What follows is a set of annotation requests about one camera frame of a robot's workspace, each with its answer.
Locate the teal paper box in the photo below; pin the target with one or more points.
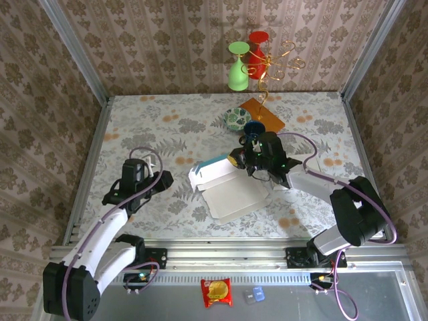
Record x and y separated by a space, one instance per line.
230 197

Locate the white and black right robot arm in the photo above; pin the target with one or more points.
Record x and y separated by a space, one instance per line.
311 184

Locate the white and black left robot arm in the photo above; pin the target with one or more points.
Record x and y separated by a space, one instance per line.
97 234

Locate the dark blue mug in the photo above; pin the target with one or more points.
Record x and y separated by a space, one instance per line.
254 127

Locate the green leaf pattern bowl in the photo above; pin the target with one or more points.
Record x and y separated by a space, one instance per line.
237 117

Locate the floral tablecloth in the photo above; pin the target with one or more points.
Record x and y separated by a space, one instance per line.
167 117

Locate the green wine glass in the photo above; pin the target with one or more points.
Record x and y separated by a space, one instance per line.
236 75

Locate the red wine glass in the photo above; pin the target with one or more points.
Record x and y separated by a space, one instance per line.
257 58

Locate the red snack packet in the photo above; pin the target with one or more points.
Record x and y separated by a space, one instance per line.
216 292

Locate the small blue packet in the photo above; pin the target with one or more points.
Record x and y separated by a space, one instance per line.
259 293

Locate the small grey packet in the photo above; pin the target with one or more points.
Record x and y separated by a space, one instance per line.
248 296

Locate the aluminium frame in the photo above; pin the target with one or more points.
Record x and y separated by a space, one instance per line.
227 255

